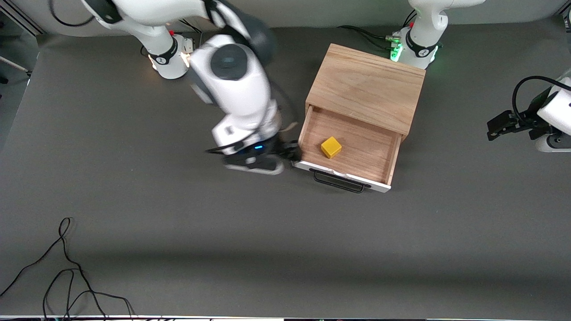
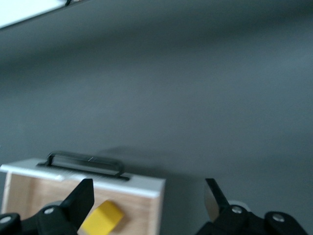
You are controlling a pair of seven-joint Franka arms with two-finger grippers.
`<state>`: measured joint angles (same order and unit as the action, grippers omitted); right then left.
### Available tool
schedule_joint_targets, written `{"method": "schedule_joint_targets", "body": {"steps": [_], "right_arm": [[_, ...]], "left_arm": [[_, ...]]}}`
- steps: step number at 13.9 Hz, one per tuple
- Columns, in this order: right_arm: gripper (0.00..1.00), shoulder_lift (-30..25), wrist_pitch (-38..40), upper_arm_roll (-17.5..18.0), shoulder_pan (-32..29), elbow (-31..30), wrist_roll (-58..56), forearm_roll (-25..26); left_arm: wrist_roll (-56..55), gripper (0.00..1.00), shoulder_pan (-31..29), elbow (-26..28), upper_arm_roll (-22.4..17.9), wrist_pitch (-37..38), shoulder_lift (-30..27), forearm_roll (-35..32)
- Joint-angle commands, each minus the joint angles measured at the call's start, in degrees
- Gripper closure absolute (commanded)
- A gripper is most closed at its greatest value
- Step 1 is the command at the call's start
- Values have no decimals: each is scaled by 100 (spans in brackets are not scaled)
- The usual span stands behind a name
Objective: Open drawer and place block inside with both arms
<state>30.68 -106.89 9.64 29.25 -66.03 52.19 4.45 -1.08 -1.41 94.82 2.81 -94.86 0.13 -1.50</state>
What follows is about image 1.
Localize wooden drawer cabinet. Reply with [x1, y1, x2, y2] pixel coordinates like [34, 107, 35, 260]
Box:
[305, 43, 426, 142]

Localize black base cables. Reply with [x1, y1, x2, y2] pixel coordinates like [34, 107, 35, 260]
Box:
[337, 25, 402, 50]
[178, 18, 204, 58]

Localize yellow block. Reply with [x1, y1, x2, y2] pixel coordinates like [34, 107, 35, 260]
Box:
[321, 136, 343, 159]

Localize black drawer handle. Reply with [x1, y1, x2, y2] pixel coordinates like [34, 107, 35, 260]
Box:
[313, 169, 371, 194]

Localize black left base cables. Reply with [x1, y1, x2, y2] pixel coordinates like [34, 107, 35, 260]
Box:
[337, 25, 402, 50]

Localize black right base cables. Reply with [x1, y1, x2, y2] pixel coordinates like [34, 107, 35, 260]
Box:
[178, 18, 204, 58]

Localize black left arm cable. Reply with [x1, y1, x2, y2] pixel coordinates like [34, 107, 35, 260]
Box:
[512, 75, 571, 126]

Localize white-fronted wooden drawer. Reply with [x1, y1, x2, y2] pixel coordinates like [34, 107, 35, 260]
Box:
[292, 104, 403, 193]

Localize thin black loose cable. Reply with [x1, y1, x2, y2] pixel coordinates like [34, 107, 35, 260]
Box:
[0, 217, 108, 321]
[43, 268, 137, 321]

